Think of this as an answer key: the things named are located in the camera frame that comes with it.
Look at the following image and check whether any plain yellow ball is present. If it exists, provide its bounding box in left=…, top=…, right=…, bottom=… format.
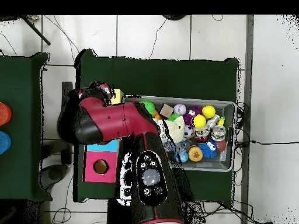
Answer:
left=201, top=104, right=216, bottom=119

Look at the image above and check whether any yellow tennis ball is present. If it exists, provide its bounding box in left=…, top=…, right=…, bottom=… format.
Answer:
left=191, top=114, right=207, bottom=129

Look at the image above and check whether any black power cable with plug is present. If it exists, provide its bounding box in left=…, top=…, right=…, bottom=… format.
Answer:
left=235, top=139, right=299, bottom=148

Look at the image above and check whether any orange cup stack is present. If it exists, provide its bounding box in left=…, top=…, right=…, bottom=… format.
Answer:
left=0, top=101, right=12, bottom=127

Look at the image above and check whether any blue cup stack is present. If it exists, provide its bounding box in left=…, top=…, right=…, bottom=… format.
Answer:
left=0, top=131, right=12, bottom=155

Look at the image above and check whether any green spiky rubber ball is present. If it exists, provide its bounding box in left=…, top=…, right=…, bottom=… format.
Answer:
left=140, top=100, right=156, bottom=116

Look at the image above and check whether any cream waffle cloth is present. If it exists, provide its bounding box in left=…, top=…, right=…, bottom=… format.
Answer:
left=158, top=115, right=186, bottom=144

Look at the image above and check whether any white baseball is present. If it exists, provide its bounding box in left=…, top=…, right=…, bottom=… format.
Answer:
left=173, top=103, right=187, bottom=117

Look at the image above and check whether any green cloth on side table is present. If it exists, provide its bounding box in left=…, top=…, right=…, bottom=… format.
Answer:
left=0, top=51, right=53, bottom=202

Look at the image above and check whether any black round base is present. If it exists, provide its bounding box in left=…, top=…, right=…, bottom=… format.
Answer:
left=162, top=15, right=187, bottom=21

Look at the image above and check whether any wire mesh bin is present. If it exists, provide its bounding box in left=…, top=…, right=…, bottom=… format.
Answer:
left=123, top=94, right=237, bottom=173

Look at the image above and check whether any black rod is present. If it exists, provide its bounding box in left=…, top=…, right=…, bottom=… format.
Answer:
left=22, top=15, right=51, bottom=46

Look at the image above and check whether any purple spiky monster toy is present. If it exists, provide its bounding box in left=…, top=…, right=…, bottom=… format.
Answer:
left=182, top=106, right=203, bottom=125

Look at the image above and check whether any crushed silver drink can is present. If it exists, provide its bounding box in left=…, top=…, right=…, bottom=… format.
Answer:
left=210, top=125, right=227, bottom=141

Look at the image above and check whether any wooden box with three holes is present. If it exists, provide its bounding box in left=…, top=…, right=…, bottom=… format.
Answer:
left=82, top=88, right=124, bottom=183

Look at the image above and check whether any grey floor cable cover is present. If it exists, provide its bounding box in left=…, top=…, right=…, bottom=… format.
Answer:
left=240, top=15, right=255, bottom=224

